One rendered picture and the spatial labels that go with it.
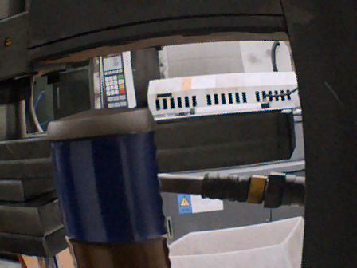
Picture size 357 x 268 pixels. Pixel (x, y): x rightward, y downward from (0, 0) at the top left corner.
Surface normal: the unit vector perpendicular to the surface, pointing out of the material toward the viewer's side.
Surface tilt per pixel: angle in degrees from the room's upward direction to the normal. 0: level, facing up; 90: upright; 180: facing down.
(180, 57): 89
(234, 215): 90
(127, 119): 72
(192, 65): 90
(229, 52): 89
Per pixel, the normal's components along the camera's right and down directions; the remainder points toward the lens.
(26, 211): -0.18, 0.07
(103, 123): 0.17, -0.29
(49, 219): 0.98, -0.09
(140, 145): 0.75, -0.29
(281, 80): -0.25, -0.60
